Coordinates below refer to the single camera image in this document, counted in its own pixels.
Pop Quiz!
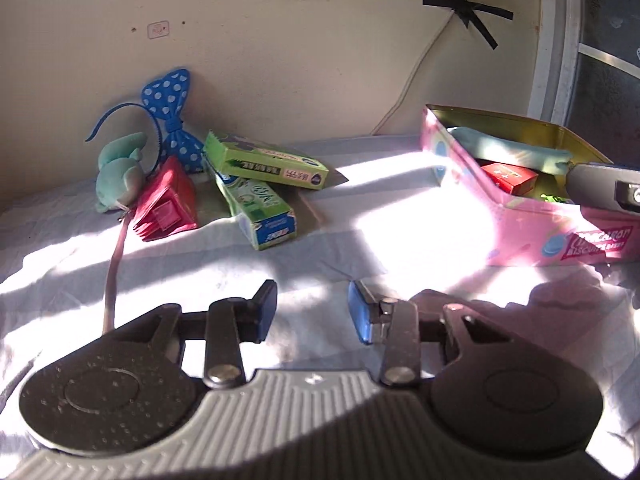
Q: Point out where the grey window frame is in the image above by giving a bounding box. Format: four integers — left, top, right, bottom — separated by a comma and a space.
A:
527, 0, 640, 133

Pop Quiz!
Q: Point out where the grey wallet strap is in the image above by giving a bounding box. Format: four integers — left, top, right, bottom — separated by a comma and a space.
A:
101, 210, 133, 336

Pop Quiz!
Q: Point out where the teal plush toy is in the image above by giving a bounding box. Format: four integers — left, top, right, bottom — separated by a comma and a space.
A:
95, 131, 149, 213

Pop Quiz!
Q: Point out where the small red box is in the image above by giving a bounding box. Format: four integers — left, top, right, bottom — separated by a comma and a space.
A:
477, 160, 540, 195

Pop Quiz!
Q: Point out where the green medicine box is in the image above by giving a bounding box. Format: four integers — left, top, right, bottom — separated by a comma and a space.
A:
202, 130, 331, 192

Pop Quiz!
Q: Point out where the green white toothpaste box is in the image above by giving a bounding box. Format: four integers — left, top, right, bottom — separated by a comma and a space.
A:
215, 170, 297, 252

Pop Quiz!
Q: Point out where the pink tin box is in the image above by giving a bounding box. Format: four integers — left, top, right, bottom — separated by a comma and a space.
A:
420, 104, 640, 267

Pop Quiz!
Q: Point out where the red wallet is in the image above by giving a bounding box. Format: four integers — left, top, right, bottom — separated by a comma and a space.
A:
131, 156, 199, 243

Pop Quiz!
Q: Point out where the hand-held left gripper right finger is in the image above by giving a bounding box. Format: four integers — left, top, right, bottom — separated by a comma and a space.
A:
348, 280, 521, 388

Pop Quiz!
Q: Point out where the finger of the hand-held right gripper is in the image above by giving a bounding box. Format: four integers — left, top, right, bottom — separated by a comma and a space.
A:
566, 161, 640, 211

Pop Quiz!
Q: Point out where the black tape cross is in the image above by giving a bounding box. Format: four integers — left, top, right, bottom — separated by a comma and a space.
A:
422, 0, 514, 51

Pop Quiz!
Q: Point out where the blue polka dot bow headband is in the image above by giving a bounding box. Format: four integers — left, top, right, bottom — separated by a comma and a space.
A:
85, 67, 207, 176

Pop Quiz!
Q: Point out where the teal pouch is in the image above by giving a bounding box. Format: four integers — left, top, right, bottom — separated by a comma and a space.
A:
446, 126, 573, 176

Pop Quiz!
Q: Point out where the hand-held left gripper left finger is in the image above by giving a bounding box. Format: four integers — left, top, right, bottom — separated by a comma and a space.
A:
107, 280, 278, 390

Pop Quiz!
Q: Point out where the white power cable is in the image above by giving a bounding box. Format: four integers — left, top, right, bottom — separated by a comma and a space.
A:
370, 0, 468, 136

